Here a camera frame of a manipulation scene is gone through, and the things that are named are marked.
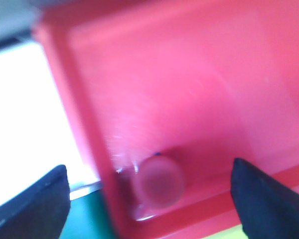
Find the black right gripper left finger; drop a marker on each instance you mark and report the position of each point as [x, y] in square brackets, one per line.
[40, 211]

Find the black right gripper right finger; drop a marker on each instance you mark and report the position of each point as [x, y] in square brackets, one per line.
[266, 208]

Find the red mushroom push button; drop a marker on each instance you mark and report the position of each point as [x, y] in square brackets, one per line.
[151, 186]

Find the yellow plastic tray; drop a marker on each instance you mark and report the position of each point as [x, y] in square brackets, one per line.
[217, 227]

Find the green conveyor belt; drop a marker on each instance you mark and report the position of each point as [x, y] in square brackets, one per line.
[88, 219]

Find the red plastic tray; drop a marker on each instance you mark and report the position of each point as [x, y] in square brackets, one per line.
[201, 81]

